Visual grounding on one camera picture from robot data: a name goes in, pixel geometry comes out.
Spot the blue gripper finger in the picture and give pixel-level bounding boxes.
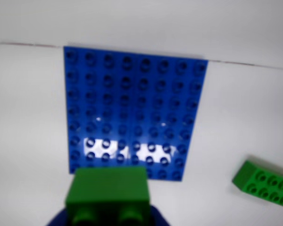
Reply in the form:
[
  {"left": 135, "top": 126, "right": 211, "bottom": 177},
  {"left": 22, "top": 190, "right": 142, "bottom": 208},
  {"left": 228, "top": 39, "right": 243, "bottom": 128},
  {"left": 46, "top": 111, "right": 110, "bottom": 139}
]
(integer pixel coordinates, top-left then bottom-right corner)
[{"left": 46, "top": 204, "right": 170, "bottom": 226}]

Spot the green 2x2 building block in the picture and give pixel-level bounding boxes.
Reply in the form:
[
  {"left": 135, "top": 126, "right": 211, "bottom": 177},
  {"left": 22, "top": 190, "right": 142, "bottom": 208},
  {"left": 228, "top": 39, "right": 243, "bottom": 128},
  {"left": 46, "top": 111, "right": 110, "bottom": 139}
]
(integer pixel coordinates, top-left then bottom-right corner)
[{"left": 65, "top": 166, "right": 151, "bottom": 226}]

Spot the green 2x4 building block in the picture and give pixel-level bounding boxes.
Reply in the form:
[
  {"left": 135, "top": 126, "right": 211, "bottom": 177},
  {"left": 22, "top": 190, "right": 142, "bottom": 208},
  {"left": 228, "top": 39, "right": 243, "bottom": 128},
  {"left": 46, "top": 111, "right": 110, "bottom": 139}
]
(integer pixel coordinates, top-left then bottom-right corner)
[{"left": 231, "top": 160, "right": 283, "bottom": 208}]

